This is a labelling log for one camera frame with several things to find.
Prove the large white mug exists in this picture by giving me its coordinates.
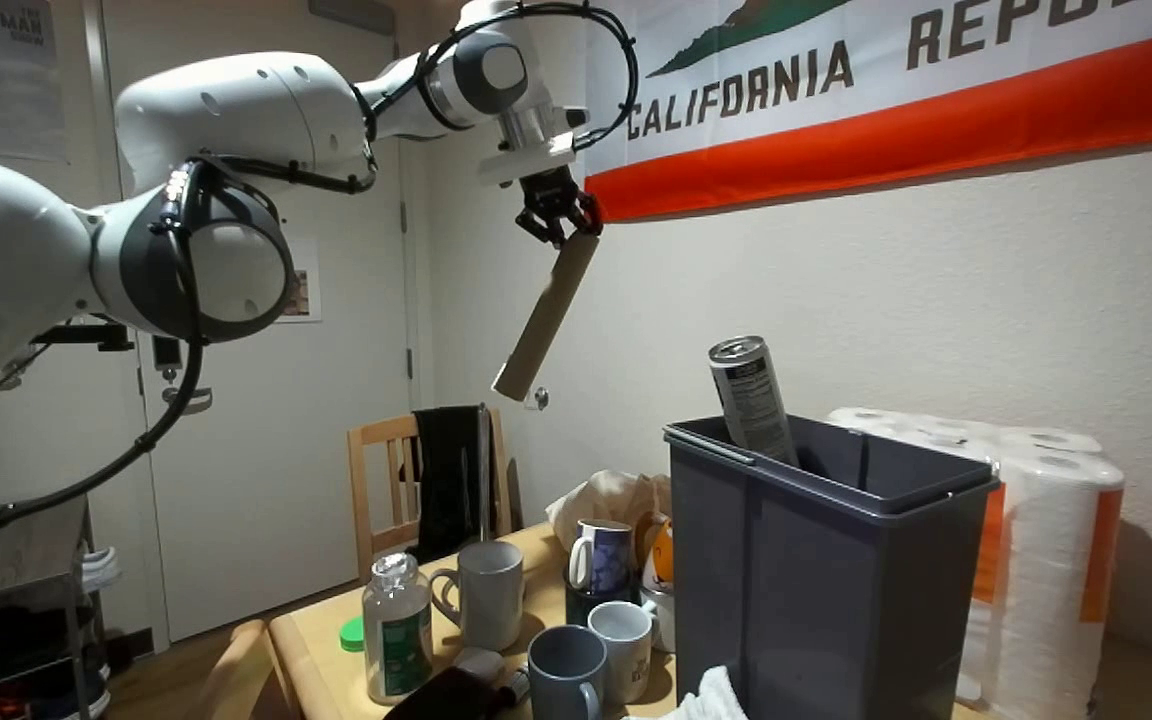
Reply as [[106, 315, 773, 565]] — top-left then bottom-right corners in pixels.
[[423, 534, 527, 657]]

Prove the black wallet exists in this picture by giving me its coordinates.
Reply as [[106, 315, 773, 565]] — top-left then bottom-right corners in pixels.
[[380, 659, 512, 720]]

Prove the light wooden chair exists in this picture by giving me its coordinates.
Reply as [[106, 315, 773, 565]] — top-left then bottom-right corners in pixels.
[[341, 403, 514, 580]]

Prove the dark equipment cart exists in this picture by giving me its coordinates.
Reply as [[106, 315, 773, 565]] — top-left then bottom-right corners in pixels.
[[0, 533, 119, 720]]

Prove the small white mug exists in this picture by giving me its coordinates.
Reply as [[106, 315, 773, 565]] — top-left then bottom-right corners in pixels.
[[583, 596, 655, 706]]

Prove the curved wooden chair back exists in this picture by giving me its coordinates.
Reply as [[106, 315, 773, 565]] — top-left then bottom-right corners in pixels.
[[191, 614, 298, 720]]

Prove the silver drink can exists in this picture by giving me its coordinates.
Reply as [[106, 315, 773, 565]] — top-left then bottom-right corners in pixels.
[[704, 330, 804, 468]]

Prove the black container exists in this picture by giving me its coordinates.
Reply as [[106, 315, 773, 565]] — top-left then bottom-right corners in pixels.
[[559, 570, 606, 627]]

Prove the clear glass jar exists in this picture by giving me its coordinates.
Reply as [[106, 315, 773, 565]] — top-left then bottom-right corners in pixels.
[[361, 548, 434, 706]]

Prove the dark grey mug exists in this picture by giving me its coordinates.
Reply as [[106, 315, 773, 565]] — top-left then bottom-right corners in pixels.
[[523, 618, 610, 720]]

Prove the black jacket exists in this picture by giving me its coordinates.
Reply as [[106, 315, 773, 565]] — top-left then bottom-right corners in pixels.
[[409, 403, 497, 565]]

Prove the grey plastic bin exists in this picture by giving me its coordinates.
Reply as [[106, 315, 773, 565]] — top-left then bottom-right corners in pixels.
[[660, 413, 1003, 720]]

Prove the California Republic flag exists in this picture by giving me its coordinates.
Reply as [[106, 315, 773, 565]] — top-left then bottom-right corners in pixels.
[[581, 0, 1152, 226]]

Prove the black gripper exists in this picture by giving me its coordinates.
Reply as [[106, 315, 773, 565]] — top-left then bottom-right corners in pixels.
[[514, 166, 603, 249]]

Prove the small white case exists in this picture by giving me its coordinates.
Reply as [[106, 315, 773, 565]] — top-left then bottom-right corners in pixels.
[[450, 643, 527, 697]]

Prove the white crumpled cloth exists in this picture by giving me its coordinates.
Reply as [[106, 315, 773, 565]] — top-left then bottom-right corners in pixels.
[[660, 659, 750, 720]]

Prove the cream cloth drawstring bag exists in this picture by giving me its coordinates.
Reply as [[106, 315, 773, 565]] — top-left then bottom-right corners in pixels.
[[542, 468, 671, 544]]

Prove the navy and white mug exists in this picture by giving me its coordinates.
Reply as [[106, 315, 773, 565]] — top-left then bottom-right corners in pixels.
[[563, 515, 634, 600]]

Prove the small wall picture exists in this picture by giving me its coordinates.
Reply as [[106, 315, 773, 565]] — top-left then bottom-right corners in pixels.
[[275, 236, 327, 329]]

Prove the brown cardboard towel roll tube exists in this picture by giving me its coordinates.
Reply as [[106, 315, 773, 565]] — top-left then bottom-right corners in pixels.
[[492, 226, 603, 409]]

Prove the orange white paper towel pack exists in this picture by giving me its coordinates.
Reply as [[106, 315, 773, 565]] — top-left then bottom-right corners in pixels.
[[823, 403, 1129, 720]]

